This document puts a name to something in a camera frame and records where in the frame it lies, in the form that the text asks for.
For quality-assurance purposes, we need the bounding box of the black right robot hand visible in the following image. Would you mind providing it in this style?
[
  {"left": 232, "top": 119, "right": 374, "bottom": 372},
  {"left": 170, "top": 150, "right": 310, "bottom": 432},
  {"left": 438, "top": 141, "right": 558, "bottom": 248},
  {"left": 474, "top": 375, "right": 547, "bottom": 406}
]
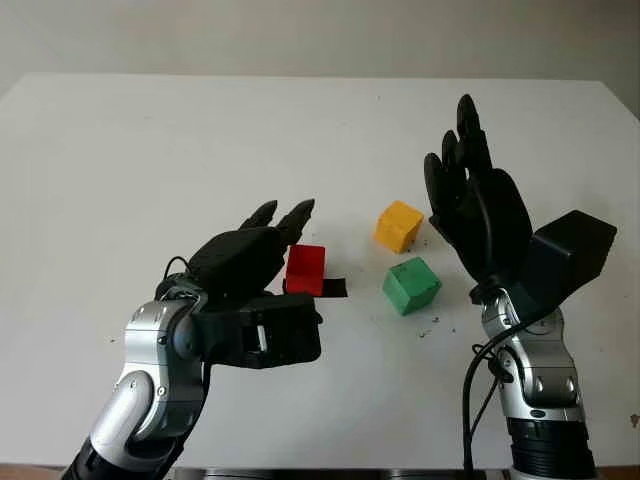
[{"left": 423, "top": 93, "right": 534, "bottom": 296}]

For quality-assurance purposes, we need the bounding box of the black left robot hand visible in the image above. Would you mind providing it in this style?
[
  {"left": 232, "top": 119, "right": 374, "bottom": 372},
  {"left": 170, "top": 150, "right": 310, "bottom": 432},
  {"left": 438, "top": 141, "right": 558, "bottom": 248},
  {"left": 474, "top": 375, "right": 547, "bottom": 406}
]
[{"left": 187, "top": 198, "right": 317, "bottom": 302}]

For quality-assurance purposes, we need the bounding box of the red wooden block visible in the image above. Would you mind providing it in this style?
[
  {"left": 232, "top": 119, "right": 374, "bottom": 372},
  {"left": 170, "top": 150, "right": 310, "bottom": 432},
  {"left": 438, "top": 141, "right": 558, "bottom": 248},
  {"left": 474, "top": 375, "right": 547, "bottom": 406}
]
[{"left": 284, "top": 244, "right": 327, "bottom": 297}]

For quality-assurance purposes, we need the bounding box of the yellow wooden block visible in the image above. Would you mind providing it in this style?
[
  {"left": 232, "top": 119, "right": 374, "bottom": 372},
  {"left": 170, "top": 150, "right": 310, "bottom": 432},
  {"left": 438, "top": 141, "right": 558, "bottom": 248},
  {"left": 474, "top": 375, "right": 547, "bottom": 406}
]
[{"left": 374, "top": 200, "right": 425, "bottom": 256}]

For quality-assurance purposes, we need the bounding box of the green wooden block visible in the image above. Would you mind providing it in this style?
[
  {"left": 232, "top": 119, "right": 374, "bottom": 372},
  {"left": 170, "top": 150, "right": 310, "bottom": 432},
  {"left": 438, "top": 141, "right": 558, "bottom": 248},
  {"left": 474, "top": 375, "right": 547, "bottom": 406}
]
[{"left": 382, "top": 256, "right": 442, "bottom": 318}]

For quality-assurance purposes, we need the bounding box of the black tape strip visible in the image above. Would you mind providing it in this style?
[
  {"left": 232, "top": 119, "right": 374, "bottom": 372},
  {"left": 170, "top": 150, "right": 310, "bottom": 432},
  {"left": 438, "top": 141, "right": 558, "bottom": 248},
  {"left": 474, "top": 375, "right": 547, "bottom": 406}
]
[{"left": 282, "top": 276, "right": 348, "bottom": 299}]

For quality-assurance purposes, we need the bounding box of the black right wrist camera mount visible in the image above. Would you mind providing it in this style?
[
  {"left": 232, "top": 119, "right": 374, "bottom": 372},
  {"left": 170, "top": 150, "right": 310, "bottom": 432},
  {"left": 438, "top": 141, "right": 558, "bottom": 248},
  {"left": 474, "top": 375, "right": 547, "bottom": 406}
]
[{"left": 519, "top": 209, "right": 619, "bottom": 322}]

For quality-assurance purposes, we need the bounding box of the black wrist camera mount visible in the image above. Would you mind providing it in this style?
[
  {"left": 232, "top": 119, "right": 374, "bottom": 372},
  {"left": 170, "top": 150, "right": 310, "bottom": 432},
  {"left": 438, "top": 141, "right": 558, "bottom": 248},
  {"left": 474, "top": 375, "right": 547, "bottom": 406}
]
[
  {"left": 519, "top": 209, "right": 619, "bottom": 322},
  {"left": 192, "top": 293, "right": 324, "bottom": 371}
]

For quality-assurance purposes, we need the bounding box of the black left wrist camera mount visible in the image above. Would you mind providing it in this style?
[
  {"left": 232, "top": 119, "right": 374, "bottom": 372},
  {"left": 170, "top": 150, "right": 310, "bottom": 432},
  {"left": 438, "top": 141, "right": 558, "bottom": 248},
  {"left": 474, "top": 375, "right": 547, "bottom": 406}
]
[{"left": 192, "top": 293, "right": 324, "bottom": 371}]

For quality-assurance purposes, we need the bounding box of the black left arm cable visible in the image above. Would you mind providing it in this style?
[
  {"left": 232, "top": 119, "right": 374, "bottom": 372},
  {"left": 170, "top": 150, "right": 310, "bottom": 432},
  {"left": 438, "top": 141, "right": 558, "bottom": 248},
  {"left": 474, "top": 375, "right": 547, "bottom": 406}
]
[{"left": 162, "top": 255, "right": 214, "bottom": 397}]

